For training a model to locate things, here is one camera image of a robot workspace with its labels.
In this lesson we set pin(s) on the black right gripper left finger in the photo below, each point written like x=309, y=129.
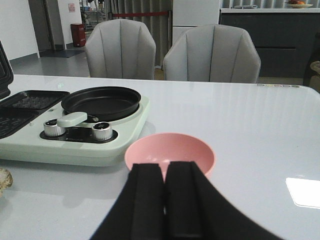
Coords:
x=138, y=212

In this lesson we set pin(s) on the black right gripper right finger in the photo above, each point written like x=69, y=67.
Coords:
x=196, y=210

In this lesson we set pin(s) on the pink plastic bowl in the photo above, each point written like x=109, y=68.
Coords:
x=166, y=147

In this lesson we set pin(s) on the mint green breakfast maker base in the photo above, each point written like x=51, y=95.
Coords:
x=22, y=136

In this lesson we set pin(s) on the right silver control knob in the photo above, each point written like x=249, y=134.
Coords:
x=102, y=131

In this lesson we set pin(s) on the silver control knob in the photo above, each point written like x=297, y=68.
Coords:
x=51, y=128
x=102, y=131

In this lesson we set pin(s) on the black round frying pan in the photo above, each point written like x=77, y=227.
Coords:
x=98, y=104

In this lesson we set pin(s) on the left silver control knob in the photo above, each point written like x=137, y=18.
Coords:
x=51, y=128

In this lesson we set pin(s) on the right grey upholstered chair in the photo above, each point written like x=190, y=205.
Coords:
x=213, y=53

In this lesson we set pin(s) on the grey upholstered chair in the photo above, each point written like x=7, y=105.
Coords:
x=213, y=53
x=121, y=49

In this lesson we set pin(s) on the left grey upholstered chair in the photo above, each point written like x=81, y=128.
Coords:
x=121, y=49

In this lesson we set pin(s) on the olive cushion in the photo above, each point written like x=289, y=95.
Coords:
x=315, y=66

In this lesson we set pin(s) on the red trash bin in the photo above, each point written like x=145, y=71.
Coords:
x=78, y=34

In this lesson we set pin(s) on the dark grey counter cabinet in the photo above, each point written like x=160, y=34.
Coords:
x=284, y=39

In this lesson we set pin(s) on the white refrigerator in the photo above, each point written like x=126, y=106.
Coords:
x=187, y=14

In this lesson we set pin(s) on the red barrier belt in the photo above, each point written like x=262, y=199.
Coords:
x=140, y=14

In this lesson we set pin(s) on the fruit plate on counter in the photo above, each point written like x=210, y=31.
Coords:
x=298, y=4

